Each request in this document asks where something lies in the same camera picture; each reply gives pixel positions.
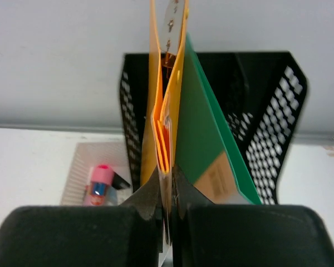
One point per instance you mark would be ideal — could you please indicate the white storage box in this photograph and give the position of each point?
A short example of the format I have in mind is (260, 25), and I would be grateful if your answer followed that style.
(87, 156)

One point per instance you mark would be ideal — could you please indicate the orange notebook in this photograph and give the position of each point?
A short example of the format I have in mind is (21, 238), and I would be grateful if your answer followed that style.
(166, 60)

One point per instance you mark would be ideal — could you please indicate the black mesh file organizer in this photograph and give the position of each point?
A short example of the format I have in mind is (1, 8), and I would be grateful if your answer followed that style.
(261, 95)

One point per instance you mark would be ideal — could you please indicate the pink glue bottle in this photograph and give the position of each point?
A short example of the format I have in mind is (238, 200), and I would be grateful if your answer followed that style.
(100, 181)

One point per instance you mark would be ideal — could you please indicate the pink black highlighter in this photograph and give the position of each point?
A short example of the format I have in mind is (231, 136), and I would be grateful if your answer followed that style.
(118, 183)

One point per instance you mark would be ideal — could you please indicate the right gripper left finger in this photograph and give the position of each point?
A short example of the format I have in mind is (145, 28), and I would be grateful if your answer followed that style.
(146, 200)

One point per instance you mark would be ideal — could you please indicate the green notebook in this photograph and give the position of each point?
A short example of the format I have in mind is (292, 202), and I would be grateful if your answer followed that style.
(206, 150)

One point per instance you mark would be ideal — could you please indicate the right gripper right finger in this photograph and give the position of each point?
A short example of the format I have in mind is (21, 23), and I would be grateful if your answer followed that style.
(186, 198)

